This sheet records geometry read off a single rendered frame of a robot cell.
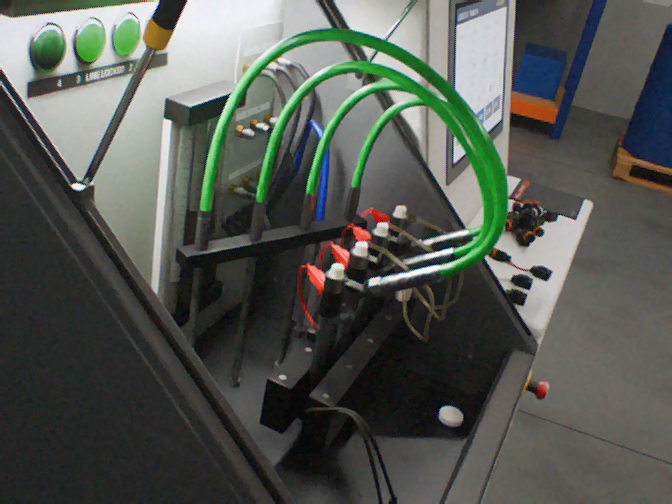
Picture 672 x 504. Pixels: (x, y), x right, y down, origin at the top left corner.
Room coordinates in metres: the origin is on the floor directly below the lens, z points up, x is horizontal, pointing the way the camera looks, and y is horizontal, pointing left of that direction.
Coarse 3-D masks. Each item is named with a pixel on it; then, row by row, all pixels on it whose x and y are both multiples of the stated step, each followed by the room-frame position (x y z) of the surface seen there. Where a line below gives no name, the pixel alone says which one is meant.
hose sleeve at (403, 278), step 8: (440, 264) 0.78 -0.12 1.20; (408, 272) 0.79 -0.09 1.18; (416, 272) 0.78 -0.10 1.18; (424, 272) 0.78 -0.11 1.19; (432, 272) 0.77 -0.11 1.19; (384, 280) 0.79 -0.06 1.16; (392, 280) 0.79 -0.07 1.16; (400, 280) 0.78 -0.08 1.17; (408, 280) 0.78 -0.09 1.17; (416, 280) 0.78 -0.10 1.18; (424, 280) 0.77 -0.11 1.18; (432, 280) 0.77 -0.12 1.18; (384, 288) 0.79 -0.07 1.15; (392, 288) 0.79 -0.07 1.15
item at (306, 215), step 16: (384, 80) 0.98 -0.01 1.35; (352, 96) 0.99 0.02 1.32; (368, 96) 0.99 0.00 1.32; (336, 112) 1.00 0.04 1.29; (336, 128) 1.00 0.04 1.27; (464, 128) 0.94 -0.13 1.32; (320, 144) 1.00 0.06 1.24; (320, 160) 1.00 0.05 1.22; (304, 208) 1.00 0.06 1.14; (304, 224) 1.00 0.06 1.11; (416, 256) 0.95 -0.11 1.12; (432, 256) 0.94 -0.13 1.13; (448, 256) 0.93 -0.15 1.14; (400, 272) 0.95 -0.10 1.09
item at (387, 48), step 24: (288, 48) 0.85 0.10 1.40; (384, 48) 0.81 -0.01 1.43; (432, 72) 0.79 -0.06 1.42; (240, 96) 0.87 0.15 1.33; (456, 96) 0.78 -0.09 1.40; (216, 144) 0.87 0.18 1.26; (480, 144) 0.77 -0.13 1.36; (216, 168) 0.88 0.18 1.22; (504, 192) 0.76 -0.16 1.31; (504, 216) 0.76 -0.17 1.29; (456, 264) 0.77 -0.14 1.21
